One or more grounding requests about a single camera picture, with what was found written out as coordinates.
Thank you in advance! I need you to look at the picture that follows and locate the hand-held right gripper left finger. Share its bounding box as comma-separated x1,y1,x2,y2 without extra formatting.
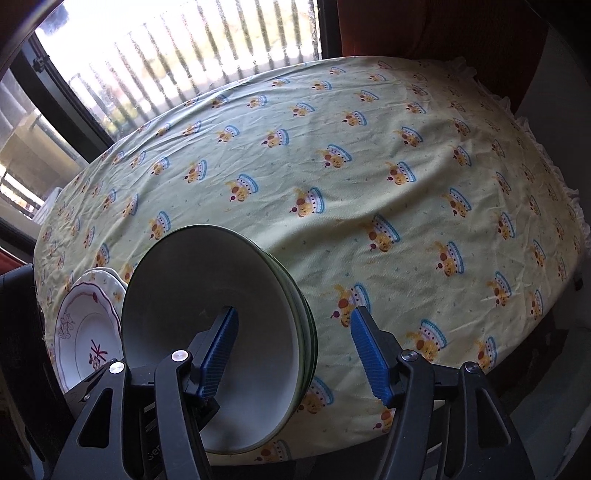
50,305,241,480

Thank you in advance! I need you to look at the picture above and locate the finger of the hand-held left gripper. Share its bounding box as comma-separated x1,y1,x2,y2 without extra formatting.
65,364,112,416

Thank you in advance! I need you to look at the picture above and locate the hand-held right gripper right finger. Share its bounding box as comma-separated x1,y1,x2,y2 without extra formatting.
349,305,537,480

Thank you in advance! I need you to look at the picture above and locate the white floral print bowl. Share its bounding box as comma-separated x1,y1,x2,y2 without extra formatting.
272,263,319,384
259,249,311,416

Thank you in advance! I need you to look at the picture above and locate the white plate with red print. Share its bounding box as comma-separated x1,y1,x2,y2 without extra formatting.
54,282,125,391

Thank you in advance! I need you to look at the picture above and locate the white bowl with printed band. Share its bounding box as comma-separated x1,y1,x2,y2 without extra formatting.
121,224,302,455

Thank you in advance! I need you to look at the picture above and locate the white ruffled rim plate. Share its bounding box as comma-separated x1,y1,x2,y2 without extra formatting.
95,267,130,301

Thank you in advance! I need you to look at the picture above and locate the red curtain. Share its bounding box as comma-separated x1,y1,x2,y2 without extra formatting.
0,244,38,278
337,0,550,107

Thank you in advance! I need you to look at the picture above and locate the white plastic stool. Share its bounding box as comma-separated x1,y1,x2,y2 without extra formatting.
32,187,63,224

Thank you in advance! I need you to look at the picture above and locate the yellow printed tablecloth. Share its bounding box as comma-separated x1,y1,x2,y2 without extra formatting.
33,55,583,464

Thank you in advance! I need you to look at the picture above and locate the balcony railing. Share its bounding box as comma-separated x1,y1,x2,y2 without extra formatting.
69,0,320,132

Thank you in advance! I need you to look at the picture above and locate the dark window frame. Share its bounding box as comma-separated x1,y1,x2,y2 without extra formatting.
9,0,342,148

